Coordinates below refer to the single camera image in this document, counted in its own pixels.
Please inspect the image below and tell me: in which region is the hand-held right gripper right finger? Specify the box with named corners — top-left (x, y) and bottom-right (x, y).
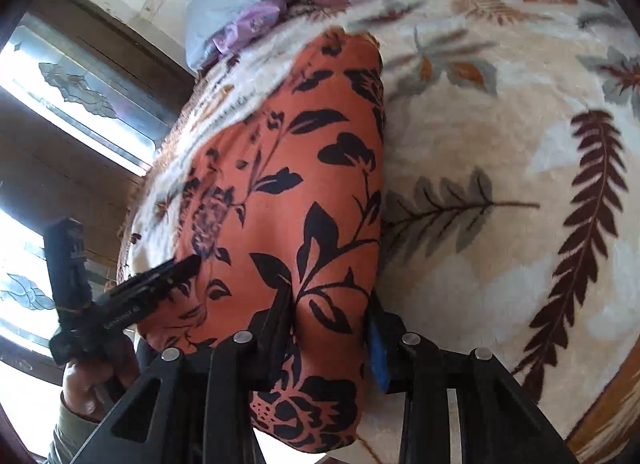
top-left (367, 311), bottom-right (568, 464)

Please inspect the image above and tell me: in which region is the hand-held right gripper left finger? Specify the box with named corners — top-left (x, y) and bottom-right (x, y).
top-left (87, 281), bottom-right (296, 464)

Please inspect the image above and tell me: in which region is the purple cloth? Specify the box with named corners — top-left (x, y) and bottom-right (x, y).
top-left (209, 0), bottom-right (287, 54)

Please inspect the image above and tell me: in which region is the person's left hand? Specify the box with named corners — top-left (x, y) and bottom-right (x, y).
top-left (61, 338), bottom-right (142, 421)

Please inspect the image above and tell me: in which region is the cream leaf-print fleece blanket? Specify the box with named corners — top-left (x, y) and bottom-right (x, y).
top-left (116, 0), bottom-right (640, 447)

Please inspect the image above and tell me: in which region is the wooden bed frame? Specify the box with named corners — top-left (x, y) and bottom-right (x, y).
top-left (567, 351), bottom-right (640, 464)

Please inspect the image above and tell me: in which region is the orange floral cloth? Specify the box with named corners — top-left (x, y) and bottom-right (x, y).
top-left (134, 28), bottom-right (389, 451)

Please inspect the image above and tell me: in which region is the person's left forearm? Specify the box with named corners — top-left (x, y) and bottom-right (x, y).
top-left (44, 393), bottom-right (103, 464)

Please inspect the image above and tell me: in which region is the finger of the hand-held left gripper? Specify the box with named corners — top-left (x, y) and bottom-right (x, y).
top-left (107, 254), bottom-right (202, 306)

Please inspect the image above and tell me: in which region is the wooden cabinet with glass panels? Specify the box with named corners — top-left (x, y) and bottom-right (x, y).
top-left (0, 0), bottom-right (197, 445)

